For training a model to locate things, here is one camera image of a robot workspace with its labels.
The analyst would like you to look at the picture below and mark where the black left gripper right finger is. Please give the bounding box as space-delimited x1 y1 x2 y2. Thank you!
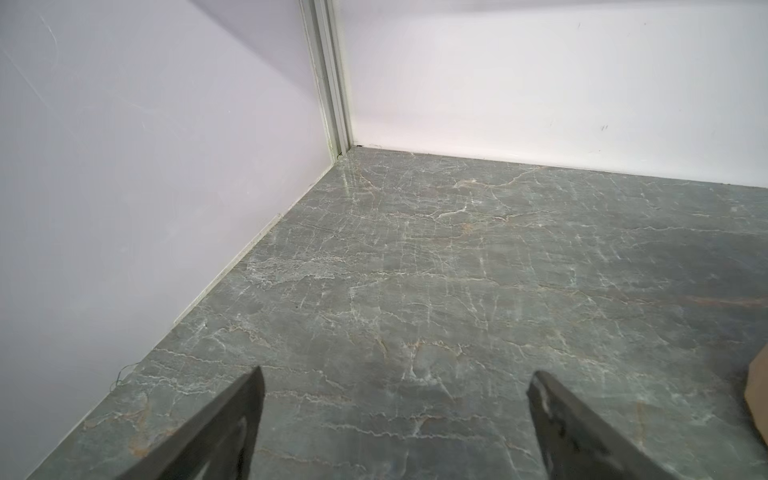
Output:
527 370 674 480

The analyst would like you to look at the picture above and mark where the beige faceted plant pot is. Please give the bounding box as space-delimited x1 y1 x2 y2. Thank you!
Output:
744 344 768 443

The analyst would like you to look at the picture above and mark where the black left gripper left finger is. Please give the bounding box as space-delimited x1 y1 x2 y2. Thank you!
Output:
119 367 265 480

